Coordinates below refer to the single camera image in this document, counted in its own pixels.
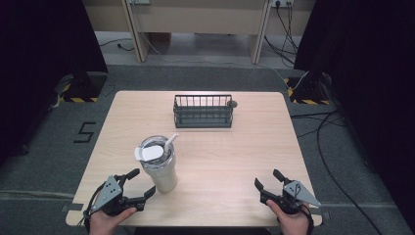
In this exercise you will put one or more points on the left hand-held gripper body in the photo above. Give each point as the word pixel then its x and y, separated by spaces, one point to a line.
pixel 109 192

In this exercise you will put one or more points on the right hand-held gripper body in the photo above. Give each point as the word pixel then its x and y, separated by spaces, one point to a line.
pixel 293 196

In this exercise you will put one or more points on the white cup with straw lid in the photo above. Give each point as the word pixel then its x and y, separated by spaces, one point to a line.
pixel 160 163

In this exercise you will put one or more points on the person's right hand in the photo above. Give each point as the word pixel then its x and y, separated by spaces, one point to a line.
pixel 290 222

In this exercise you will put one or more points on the person's left hand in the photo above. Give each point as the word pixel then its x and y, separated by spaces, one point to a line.
pixel 107 222

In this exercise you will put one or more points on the grey tape strip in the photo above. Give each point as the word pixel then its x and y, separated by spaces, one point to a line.
pixel 73 207

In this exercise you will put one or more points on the round dark knob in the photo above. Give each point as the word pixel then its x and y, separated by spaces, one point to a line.
pixel 232 104

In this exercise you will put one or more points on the black stand base striped tape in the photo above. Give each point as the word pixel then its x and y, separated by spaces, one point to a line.
pixel 85 87
pixel 308 91

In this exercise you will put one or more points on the dark curtain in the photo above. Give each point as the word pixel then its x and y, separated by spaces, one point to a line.
pixel 368 81
pixel 42 65

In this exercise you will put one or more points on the beige desk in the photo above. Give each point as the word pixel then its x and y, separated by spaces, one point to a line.
pixel 199 19

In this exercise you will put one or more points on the white power strip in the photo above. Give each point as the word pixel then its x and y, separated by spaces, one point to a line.
pixel 282 2

